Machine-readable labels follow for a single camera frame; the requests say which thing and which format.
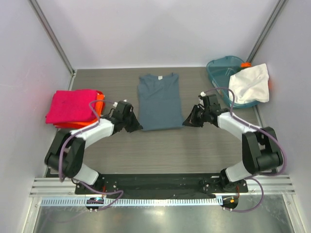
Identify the grey blue t shirt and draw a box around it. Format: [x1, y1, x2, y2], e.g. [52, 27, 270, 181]
[138, 73, 184, 132]

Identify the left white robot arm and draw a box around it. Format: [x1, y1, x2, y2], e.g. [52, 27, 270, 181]
[44, 100, 143, 194]

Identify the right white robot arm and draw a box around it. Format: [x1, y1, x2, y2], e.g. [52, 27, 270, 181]
[183, 92, 284, 192]

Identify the folded orange t shirt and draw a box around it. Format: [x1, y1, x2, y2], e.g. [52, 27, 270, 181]
[73, 94, 105, 129]

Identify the teal plastic bin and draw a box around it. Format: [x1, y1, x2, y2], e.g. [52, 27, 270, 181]
[206, 56, 259, 108]

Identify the folded red t shirt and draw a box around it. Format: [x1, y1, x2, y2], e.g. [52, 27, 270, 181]
[54, 91, 103, 129]

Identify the white t shirt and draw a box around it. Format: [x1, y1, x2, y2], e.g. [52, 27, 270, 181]
[228, 63, 270, 104]

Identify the folded pink t shirt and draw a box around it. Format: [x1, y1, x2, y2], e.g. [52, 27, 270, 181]
[46, 89, 98, 124]

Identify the orange clamp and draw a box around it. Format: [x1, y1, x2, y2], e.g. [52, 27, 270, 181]
[241, 62, 252, 68]

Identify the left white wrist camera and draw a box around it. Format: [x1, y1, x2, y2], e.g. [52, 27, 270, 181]
[113, 100, 127, 108]

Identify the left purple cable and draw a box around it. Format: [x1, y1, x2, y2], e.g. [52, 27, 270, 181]
[58, 99, 124, 212]

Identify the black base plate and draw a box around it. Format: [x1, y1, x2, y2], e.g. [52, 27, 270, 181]
[74, 173, 248, 197]

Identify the slotted cable duct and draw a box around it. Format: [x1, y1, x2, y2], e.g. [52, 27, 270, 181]
[41, 196, 223, 207]

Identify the right aluminium frame post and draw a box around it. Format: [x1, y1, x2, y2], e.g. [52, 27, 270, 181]
[246, 0, 288, 63]

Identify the aluminium frame post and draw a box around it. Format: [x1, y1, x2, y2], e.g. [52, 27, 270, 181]
[28, 0, 75, 76]
[246, 0, 288, 63]

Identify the left aluminium frame post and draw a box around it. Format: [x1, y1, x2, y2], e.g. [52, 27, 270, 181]
[28, 0, 75, 76]

